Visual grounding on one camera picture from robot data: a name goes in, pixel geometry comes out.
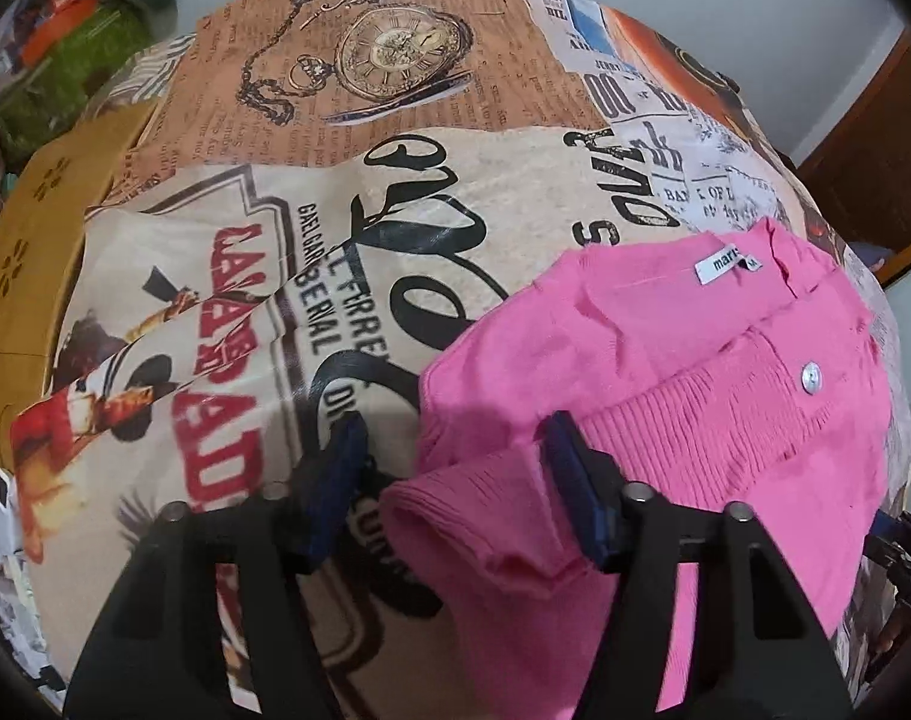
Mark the printed bed sheet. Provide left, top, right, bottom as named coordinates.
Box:
left=5, top=0, right=911, bottom=720

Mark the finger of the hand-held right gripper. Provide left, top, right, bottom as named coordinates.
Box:
left=867, top=511, right=911, bottom=580

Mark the pink buttoned cardigan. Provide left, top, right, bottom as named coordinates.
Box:
left=380, top=216, right=898, bottom=720

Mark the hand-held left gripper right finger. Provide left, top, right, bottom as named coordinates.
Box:
left=541, top=412, right=854, bottom=720

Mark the green storage bag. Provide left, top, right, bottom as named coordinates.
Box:
left=0, top=0, right=158, bottom=160

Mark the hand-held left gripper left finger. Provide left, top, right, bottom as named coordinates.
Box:
left=64, top=416, right=371, bottom=720

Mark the orange box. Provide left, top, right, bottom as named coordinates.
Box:
left=19, top=0, right=101, bottom=65

